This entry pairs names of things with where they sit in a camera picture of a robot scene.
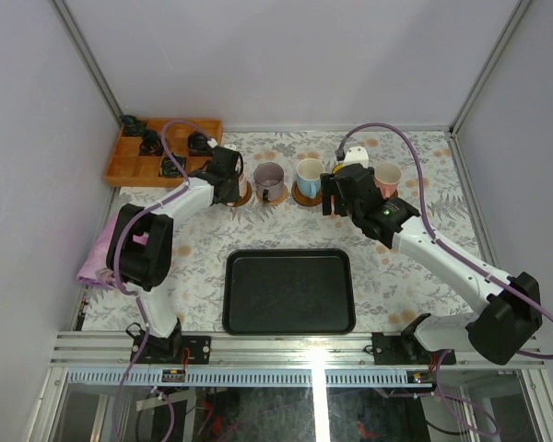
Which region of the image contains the light blue mug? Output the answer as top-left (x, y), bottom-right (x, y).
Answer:
top-left (296, 158), bottom-right (324, 199)

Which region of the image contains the light pink mug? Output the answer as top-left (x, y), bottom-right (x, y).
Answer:
top-left (238, 171), bottom-right (248, 198)

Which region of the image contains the brown wooden coaster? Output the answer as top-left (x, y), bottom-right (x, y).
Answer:
top-left (230, 188), bottom-right (253, 208)
top-left (291, 181), bottom-right (322, 207)
top-left (382, 189), bottom-right (398, 200)

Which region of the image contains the pink mug white inside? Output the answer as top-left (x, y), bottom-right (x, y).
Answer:
top-left (374, 163), bottom-right (402, 193)

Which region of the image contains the purple glass cup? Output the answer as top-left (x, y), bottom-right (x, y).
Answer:
top-left (253, 162), bottom-right (285, 203)

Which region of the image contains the woven rattan coaster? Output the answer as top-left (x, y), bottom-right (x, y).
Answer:
top-left (255, 185), bottom-right (288, 205)

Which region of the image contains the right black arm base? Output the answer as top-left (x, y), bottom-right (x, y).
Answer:
top-left (363, 313), bottom-right (443, 366)

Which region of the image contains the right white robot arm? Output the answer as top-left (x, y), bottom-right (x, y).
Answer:
top-left (321, 164), bottom-right (542, 366)

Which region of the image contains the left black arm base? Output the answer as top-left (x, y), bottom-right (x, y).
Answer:
top-left (125, 322), bottom-right (212, 366)

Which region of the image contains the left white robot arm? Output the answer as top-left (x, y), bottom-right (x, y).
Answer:
top-left (106, 145), bottom-right (244, 364)

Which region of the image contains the black green rolled item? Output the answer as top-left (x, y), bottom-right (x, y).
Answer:
top-left (159, 156), bottom-right (186, 178)

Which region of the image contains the wooden compartment tray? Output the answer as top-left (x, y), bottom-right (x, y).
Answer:
top-left (104, 124), bottom-right (209, 188)

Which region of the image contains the black serving tray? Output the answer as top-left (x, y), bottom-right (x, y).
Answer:
top-left (222, 249), bottom-right (356, 336)

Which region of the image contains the purple printed cloth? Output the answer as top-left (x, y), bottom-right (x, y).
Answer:
top-left (76, 215), bottom-right (118, 290)

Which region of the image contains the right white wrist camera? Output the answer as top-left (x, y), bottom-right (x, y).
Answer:
top-left (335, 145), bottom-right (369, 168)

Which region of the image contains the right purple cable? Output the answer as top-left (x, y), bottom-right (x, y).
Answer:
top-left (335, 122), bottom-right (553, 438)

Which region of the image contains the purple cable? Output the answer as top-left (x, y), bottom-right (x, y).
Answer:
top-left (105, 119), bottom-right (220, 442)
top-left (335, 122), bottom-right (553, 438)

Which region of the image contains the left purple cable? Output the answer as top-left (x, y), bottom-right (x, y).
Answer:
top-left (105, 119), bottom-right (220, 442)

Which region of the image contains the aluminium front rail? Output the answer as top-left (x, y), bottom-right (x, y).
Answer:
top-left (50, 331), bottom-right (545, 388)

